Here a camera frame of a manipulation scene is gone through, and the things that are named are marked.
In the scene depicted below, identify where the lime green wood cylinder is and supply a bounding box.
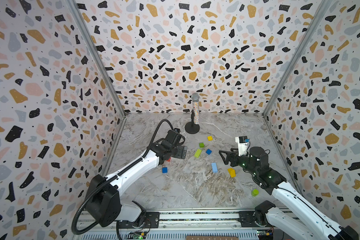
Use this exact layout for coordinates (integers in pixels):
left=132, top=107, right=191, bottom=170
left=251, top=189, right=259, bottom=197

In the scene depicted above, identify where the black corrugated cable conduit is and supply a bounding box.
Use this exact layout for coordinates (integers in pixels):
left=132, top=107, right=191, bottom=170
left=71, top=119, right=184, bottom=235

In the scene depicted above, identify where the left corner aluminium post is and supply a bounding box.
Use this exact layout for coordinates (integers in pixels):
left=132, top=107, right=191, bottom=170
left=67, top=0, right=126, bottom=119

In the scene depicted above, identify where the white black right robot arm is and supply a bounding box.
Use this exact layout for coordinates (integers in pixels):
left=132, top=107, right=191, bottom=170
left=219, top=147, right=359, bottom=240

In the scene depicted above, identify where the right corner aluminium post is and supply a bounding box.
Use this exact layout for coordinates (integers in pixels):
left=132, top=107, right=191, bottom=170
left=262, top=0, right=332, bottom=119

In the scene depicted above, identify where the light blue long wood block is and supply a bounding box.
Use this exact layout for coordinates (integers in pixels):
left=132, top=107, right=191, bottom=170
left=211, top=163, right=218, bottom=173

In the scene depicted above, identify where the lime green long wood block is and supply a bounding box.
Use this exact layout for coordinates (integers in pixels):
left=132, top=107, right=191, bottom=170
left=194, top=149, right=202, bottom=158

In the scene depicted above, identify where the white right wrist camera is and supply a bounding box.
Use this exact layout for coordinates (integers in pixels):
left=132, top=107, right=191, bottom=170
left=235, top=136, right=251, bottom=157

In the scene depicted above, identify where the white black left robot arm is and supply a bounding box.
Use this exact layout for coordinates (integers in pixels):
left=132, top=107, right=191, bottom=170
left=84, top=128, right=187, bottom=227

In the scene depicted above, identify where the yellow rectangular wood block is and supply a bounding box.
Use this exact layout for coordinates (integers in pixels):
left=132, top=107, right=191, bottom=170
left=228, top=168, right=236, bottom=178

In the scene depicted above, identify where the black round microphone stand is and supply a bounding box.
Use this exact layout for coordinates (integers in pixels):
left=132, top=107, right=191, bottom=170
left=185, top=110, right=200, bottom=134

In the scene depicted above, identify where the corner aluminium post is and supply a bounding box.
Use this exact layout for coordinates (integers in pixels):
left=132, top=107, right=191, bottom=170
left=67, top=0, right=126, bottom=119
left=262, top=0, right=332, bottom=119

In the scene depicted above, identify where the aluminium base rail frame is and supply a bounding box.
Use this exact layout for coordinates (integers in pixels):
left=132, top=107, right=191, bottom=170
left=73, top=208, right=316, bottom=240

